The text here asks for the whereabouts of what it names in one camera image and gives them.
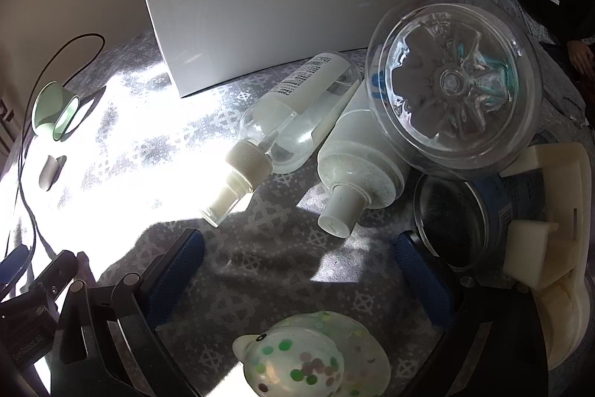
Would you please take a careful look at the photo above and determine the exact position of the white foam pump bottle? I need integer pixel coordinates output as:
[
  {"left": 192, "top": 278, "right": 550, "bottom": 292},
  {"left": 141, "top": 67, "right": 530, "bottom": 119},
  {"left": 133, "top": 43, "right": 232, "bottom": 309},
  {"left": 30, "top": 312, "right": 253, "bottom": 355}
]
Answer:
[{"left": 317, "top": 74, "right": 410, "bottom": 238}]

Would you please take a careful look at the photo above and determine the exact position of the small white oval object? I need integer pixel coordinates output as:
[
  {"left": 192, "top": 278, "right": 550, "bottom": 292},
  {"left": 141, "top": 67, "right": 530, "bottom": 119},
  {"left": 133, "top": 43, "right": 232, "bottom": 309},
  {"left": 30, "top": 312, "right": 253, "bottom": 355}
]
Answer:
[{"left": 38, "top": 155, "right": 68, "bottom": 192}]

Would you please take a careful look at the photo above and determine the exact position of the white curved backdrop board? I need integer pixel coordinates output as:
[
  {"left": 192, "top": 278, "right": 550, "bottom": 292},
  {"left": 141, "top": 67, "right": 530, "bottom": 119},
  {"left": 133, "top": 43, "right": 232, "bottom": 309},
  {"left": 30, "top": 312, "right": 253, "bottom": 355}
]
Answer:
[{"left": 139, "top": 0, "right": 431, "bottom": 98}]

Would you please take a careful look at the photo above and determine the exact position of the black garment with white print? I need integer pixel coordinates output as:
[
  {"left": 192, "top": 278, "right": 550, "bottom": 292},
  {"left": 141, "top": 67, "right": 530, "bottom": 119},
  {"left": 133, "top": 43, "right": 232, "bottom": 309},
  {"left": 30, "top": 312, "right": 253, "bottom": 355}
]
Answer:
[{"left": 497, "top": 0, "right": 595, "bottom": 49}]

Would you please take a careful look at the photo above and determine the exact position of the blue can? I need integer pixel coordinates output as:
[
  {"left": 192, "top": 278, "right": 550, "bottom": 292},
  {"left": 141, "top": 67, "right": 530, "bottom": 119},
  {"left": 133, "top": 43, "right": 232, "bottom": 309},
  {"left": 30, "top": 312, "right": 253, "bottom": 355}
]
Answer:
[{"left": 413, "top": 132, "right": 559, "bottom": 272}]

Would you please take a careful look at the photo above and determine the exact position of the large clear plastic bottle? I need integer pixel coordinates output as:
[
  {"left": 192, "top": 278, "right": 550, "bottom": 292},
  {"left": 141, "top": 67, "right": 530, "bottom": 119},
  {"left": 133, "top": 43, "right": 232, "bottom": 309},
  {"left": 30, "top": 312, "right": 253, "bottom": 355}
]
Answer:
[{"left": 365, "top": 0, "right": 544, "bottom": 182}]

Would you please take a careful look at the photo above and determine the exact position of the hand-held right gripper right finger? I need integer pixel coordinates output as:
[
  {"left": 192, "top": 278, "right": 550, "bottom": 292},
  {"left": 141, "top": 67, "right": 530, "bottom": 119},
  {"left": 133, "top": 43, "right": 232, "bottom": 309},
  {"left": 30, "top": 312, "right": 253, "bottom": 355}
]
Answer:
[{"left": 394, "top": 231, "right": 555, "bottom": 397}]

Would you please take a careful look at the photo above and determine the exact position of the black cable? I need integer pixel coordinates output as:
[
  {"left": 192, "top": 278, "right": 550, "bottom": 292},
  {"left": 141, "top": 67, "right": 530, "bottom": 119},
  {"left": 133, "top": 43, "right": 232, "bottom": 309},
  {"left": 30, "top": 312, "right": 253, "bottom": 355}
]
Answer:
[{"left": 0, "top": 33, "right": 107, "bottom": 260}]

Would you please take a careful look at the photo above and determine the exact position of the green round mirror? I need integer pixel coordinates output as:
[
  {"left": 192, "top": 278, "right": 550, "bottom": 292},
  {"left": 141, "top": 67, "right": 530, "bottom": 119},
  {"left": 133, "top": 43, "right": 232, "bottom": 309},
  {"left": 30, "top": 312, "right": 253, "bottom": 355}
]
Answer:
[{"left": 33, "top": 81, "right": 83, "bottom": 142}]

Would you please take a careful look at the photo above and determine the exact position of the cream tape dispenser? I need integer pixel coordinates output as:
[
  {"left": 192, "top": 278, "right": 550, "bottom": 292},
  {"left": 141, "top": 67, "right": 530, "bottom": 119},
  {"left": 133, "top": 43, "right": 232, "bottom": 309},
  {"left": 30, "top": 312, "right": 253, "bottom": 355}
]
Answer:
[{"left": 499, "top": 141, "right": 594, "bottom": 372}]

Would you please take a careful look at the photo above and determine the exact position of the clear spray bottle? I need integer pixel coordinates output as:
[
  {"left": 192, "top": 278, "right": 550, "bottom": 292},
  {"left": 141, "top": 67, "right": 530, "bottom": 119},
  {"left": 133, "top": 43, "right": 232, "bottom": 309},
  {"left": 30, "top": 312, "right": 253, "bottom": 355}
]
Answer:
[{"left": 201, "top": 53, "right": 363, "bottom": 228}]

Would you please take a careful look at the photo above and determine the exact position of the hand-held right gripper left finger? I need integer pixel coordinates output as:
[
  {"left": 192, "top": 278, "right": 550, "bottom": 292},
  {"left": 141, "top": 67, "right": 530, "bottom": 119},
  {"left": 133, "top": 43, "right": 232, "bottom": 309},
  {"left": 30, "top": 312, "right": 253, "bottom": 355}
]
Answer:
[{"left": 51, "top": 228, "right": 206, "bottom": 397}]

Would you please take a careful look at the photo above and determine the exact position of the white polka dot pouch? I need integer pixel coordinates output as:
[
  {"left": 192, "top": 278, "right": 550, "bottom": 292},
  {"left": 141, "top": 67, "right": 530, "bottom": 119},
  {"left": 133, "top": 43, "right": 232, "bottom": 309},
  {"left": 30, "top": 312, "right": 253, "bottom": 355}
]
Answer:
[{"left": 232, "top": 311, "right": 391, "bottom": 397}]

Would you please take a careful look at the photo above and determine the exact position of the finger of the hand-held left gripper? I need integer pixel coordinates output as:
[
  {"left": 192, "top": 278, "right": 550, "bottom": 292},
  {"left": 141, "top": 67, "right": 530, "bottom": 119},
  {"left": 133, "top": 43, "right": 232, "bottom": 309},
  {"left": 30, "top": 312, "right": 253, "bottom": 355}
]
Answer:
[
  {"left": 0, "top": 246, "right": 37, "bottom": 286},
  {"left": 30, "top": 250, "right": 80, "bottom": 302}
]

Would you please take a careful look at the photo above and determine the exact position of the grey patterned bed sheet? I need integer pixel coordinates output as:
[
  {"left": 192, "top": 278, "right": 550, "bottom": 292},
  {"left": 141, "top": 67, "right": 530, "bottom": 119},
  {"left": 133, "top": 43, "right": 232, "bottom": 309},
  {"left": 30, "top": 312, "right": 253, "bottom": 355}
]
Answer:
[{"left": 0, "top": 27, "right": 595, "bottom": 397}]

